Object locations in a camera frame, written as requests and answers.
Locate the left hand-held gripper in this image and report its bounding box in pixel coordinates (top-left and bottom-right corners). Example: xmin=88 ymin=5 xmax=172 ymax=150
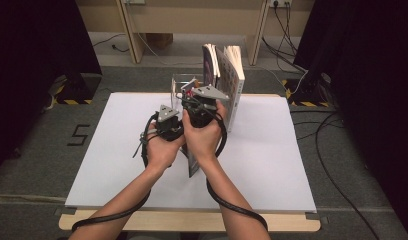
xmin=155 ymin=104 xmax=185 ymax=142

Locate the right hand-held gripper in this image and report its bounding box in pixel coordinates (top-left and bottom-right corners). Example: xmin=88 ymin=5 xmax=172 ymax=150
xmin=182 ymin=85 xmax=230 ymax=129

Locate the white picture-grid magazine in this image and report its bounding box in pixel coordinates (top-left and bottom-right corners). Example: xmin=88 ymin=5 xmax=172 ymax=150
xmin=215 ymin=45 xmax=246 ymax=133

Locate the person's left hand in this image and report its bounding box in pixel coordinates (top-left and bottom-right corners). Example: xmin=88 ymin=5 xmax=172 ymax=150
xmin=146 ymin=124 xmax=186 ymax=172

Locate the person's right hand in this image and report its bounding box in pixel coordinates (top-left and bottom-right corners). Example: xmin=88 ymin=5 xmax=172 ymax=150
xmin=182 ymin=101 xmax=228 ymax=163

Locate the white table board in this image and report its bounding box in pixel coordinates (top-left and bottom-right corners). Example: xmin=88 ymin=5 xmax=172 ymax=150
xmin=64 ymin=92 xmax=318 ymax=214

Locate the brown cardboard box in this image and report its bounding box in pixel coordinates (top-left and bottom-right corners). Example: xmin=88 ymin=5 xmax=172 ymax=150
xmin=145 ymin=33 xmax=175 ymax=50

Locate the black hazard-striped stand base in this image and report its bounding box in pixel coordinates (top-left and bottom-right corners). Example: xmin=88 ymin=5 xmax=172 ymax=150
xmin=55 ymin=72 xmax=103 ymax=105
xmin=281 ymin=73 xmax=331 ymax=108

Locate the beige wooden desk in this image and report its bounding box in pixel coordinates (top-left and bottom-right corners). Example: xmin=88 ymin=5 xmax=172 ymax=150
xmin=75 ymin=0 xmax=316 ymax=66

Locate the grey tape patch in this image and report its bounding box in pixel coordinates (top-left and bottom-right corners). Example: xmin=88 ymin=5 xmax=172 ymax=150
xmin=305 ymin=213 xmax=330 ymax=225
xmin=53 ymin=206 xmax=77 ymax=217

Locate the light wooden table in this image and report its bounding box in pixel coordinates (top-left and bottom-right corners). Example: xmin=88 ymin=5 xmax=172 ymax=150
xmin=58 ymin=92 xmax=322 ymax=233

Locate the black curtain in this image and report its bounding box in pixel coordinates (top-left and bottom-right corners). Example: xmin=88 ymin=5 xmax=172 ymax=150
xmin=0 ymin=0 xmax=103 ymax=174
xmin=293 ymin=0 xmax=408 ymax=231

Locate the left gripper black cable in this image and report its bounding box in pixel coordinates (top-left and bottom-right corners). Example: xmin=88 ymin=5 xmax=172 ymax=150
xmin=71 ymin=111 xmax=160 ymax=233

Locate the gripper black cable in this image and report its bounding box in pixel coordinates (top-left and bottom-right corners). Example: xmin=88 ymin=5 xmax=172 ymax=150
xmin=206 ymin=113 xmax=269 ymax=232
xmin=71 ymin=111 xmax=160 ymax=233

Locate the long white floor cable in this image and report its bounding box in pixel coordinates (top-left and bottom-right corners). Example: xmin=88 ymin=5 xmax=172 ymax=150
xmin=136 ymin=33 xmax=308 ymax=98

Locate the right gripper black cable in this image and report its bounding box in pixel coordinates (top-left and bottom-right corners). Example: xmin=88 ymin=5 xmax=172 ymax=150
xmin=206 ymin=113 xmax=269 ymax=232

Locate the black floor cable with plug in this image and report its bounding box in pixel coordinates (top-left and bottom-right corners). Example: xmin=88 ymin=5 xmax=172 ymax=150
xmin=91 ymin=32 xmax=130 ymax=54

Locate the black power cable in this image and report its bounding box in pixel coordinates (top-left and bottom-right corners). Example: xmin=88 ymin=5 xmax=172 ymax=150
xmin=273 ymin=2 xmax=299 ymax=57
xmin=261 ymin=36 xmax=307 ymax=74

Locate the long black floor cable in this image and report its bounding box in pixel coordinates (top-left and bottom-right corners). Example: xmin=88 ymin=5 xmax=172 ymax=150
xmin=314 ymin=111 xmax=381 ymax=240

